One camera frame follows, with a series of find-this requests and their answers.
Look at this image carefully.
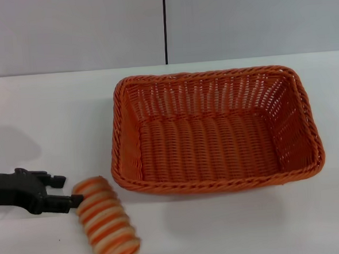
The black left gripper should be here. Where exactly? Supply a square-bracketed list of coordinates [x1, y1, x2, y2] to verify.
[0, 163, 86, 219]

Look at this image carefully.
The orange white striped bread roll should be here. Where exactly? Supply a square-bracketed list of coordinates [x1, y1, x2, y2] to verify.
[70, 173, 144, 254]

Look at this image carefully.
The orange woven rectangular basket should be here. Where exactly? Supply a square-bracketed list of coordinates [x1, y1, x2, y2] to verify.
[105, 62, 328, 201]

